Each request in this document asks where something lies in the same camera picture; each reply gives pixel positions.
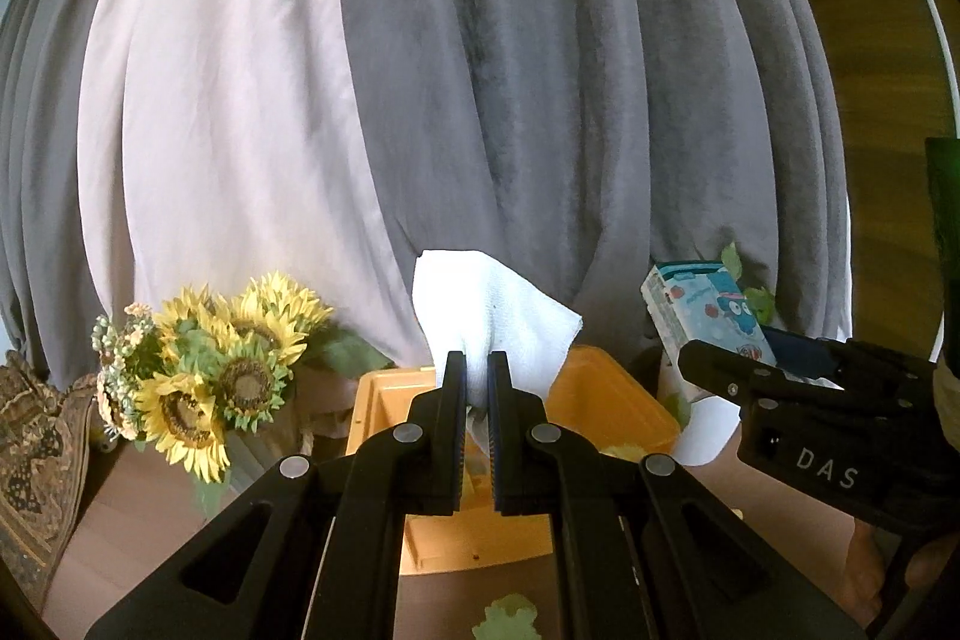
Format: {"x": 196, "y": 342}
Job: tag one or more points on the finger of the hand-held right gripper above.
{"x": 724, "y": 370}
{"x": 802, "y": 351}

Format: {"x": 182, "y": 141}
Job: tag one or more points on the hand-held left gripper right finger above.
{"x": 499, "y": 437}

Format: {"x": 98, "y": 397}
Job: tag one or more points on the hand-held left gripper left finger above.
{"x": 454, "y": 430}

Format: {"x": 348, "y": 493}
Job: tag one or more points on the blue tissue packet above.
{"x": 697, "y": 310}

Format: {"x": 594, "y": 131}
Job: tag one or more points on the orange plastic crate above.
{"x": 607, "y": 400}

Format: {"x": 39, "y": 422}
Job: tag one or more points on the white cloth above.
{"x": 487, "y": 302}

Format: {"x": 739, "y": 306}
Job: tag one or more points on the person's right hand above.
{"x": 862, "y": 565}

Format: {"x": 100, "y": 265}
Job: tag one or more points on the white plant pot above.
{"x": 709, "y": 437}

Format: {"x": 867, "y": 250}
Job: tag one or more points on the green potted plant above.
{"x": 754, "y": 299}

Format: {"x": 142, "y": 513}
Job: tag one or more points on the green felt leaf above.
{"x": 506, "y": 621}

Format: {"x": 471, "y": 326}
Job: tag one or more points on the sunflower bouquet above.
{"x": 232, "y": 370}

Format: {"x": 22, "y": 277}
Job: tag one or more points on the grey-green vase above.
{"x": 225, "y": 490}

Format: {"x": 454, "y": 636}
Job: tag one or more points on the grey curtain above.
{"x": 45, "y": 160}
{"x": 562, "y": 85}

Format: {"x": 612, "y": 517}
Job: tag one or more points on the peach flower bunch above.
{"x": 116, "y": 355}

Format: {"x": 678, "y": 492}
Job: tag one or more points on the pale pink curtain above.
{"x": 240, "y": 123}

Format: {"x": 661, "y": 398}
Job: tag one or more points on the brown patterned cloth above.
{"x": 37, "y": 460}

